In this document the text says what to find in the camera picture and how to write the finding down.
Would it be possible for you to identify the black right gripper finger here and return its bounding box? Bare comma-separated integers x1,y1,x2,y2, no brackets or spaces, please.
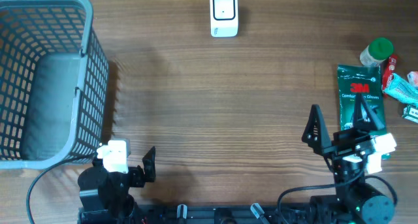
353,93,385,132
301,104,333,152

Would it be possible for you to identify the green 3M gloves pack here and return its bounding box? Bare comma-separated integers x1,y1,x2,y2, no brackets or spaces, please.
337,65,387,143

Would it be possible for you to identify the green medicine box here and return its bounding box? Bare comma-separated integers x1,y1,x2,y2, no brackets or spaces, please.
402,105,418,123

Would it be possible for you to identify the mint green wipes pack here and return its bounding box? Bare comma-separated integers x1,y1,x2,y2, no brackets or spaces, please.
383,73,417,107

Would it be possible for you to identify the red sachet stick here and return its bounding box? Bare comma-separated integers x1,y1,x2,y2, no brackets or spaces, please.
381,54,398,98

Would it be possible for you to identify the green lid jar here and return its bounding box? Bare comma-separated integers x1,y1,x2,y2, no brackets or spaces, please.
359,37,394,67

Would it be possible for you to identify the small red white box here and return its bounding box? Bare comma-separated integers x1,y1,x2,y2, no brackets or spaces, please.
407,71,418,89

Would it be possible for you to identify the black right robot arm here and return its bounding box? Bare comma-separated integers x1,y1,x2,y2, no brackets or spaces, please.
302,93,397,223

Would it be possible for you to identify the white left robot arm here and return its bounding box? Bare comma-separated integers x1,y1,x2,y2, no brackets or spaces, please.
78,147,156,224

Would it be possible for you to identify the white barcode scanner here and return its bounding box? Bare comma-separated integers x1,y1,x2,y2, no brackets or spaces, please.
210,0,238,38

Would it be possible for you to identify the grey plastic basket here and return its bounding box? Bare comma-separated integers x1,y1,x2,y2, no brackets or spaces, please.
1,0,110,170

